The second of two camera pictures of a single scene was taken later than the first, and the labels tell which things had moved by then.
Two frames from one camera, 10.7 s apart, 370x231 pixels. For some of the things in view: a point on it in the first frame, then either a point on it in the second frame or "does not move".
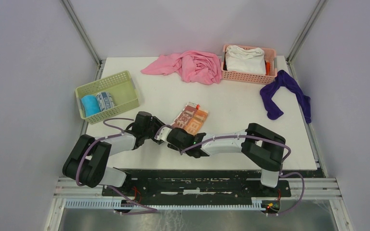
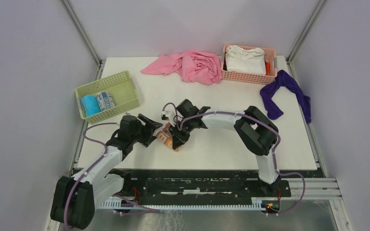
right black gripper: (172, 146) -> (178, 138)
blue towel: (90, 104) does not move
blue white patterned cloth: (105, 100) does not move
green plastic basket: (107, 97) does not move
